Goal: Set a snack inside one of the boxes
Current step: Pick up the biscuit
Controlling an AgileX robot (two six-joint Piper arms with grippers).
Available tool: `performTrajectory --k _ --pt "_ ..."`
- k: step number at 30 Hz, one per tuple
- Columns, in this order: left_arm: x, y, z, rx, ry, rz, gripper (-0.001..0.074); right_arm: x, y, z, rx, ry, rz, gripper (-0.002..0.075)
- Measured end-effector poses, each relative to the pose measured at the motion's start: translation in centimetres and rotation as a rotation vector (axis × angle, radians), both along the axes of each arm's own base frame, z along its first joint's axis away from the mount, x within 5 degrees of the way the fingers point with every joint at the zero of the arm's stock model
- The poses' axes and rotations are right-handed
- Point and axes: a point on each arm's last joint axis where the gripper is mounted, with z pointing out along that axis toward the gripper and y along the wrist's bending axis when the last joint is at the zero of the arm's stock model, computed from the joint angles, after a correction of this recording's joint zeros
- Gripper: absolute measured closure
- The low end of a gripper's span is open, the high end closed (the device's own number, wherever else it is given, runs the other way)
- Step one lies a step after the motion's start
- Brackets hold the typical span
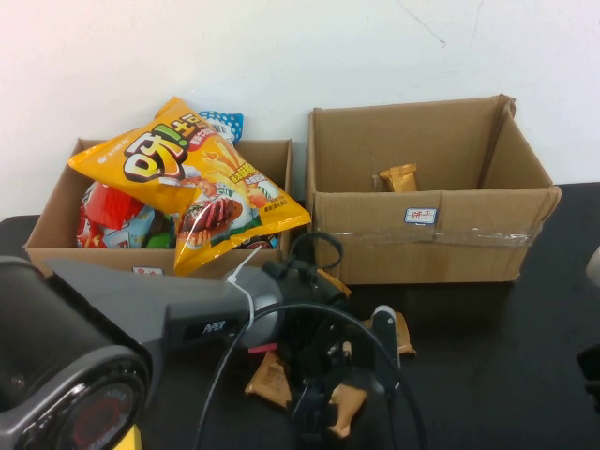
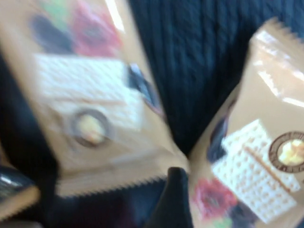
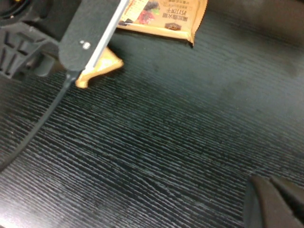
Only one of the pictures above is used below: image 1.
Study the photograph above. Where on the white label on biscuit box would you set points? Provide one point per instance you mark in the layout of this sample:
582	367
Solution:
420	215

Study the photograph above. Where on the red crinkled snack bag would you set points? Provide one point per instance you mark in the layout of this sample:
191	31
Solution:
112	206

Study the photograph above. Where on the large cardboard box, biscuit label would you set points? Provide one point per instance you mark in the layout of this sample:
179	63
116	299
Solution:
375	258

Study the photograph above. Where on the light blue snack bag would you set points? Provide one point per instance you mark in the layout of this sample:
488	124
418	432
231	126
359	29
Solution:
133	229

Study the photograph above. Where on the dark snack bag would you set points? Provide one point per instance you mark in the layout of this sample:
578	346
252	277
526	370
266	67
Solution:
255	244

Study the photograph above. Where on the brown biscuit packet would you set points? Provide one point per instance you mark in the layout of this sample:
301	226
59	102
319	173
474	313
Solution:
407	337
269	379

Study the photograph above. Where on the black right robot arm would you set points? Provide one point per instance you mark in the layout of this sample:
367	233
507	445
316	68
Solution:
589	375

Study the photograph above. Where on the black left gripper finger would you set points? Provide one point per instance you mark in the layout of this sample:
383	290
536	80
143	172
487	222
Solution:
328	419
302	422

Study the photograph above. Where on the yellow foam cube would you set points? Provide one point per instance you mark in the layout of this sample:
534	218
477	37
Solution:
138	440

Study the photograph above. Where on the black pastry snack packet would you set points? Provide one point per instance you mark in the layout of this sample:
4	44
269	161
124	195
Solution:
335	281

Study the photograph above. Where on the cardboard box with chips label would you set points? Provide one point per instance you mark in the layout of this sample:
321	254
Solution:
61	211

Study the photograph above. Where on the large yellow chips bag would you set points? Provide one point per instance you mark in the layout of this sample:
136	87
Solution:
154	159

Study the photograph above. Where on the blue white dotted snack bag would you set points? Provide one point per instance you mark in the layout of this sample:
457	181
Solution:
229	123

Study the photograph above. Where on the white label on chips box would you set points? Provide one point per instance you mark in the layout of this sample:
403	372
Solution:
147	271

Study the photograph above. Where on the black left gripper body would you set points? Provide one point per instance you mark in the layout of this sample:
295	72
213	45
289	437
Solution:
328	342

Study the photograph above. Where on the small golden snack packet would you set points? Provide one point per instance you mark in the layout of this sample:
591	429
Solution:
400	179

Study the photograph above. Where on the green snack bag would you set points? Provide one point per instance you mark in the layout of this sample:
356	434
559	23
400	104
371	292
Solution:
159	236

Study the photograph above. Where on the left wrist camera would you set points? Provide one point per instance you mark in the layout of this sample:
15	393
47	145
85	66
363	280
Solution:
384	319

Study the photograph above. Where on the magenta foam cube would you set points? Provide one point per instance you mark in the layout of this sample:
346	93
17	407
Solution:
262	349

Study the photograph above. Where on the red white snack bag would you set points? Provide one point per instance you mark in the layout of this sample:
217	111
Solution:
89	234

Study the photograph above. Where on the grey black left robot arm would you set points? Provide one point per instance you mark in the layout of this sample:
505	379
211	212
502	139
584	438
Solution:
117	300

